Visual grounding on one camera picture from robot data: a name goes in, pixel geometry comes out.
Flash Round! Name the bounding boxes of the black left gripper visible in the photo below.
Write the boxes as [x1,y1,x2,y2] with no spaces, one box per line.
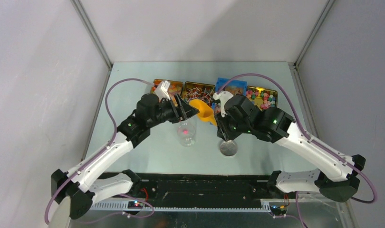
[147,93,199,128]

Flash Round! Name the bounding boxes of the clear plastic jar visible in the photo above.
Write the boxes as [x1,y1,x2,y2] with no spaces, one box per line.
[177,119,197,147]

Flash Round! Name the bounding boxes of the orange plastic scoop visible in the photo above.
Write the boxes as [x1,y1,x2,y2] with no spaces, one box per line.
[189,99,217,126]

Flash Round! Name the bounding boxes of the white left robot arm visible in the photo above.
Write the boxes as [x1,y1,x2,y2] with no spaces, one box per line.
[50,94,199,219]

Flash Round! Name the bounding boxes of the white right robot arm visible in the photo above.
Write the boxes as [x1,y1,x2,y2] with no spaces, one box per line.
[213,91,366,202]

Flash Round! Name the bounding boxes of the tin of gummy candies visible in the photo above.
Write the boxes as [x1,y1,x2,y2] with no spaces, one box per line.
[150,79,183,105]

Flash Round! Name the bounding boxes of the tin of colourful cube candies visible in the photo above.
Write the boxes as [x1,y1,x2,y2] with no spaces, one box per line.
[245,86,278,111]

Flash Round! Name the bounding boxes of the blue bin of candies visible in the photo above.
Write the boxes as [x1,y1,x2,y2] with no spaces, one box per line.
[212,77,247,114]

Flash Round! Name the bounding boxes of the tin of lollipops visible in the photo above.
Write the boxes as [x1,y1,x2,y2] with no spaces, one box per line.
[181,81,215,106]

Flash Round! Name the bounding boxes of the silver metal jar lid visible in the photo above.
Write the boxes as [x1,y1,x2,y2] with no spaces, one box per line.
[219,140,238,157]

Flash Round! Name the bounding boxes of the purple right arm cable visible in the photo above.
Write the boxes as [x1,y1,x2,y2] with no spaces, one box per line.
[216,73,378,204]

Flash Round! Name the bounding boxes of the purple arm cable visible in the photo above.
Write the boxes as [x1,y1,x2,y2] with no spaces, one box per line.
[44,78,155,226]
[216,73,378,204]

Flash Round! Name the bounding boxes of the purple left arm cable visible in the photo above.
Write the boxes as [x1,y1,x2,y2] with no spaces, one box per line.
[44,78,155,226]

